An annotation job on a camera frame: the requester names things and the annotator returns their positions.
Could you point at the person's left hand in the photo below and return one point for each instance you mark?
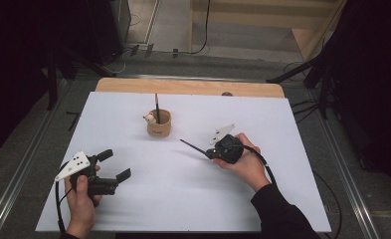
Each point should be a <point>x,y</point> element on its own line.
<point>80,209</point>

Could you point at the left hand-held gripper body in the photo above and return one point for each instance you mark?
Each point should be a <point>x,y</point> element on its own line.
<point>75,166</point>

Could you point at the black tripod stand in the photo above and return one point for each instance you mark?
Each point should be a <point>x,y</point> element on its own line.
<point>322,86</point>

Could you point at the black cabinet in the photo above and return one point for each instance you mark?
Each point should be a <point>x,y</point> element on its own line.
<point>111,26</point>

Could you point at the wooden cup with bear figure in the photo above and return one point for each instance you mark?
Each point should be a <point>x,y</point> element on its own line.
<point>159,127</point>

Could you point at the person's right hand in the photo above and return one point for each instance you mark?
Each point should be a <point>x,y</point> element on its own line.
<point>249,166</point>

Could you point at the white table sheet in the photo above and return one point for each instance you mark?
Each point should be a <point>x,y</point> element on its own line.
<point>183,199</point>

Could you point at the black curtain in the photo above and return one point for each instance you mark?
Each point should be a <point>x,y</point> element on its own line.
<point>10,66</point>
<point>375,83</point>

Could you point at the metal floor rail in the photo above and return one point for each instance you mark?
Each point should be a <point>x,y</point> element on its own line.
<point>20,172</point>
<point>345,176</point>

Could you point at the beige wooden steps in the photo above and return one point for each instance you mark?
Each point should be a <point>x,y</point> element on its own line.
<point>249,18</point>

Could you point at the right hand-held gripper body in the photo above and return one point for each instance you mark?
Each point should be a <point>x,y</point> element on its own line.
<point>229,149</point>

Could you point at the black chopstick with orange tip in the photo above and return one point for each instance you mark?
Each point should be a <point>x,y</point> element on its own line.
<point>193,147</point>
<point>157,108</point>

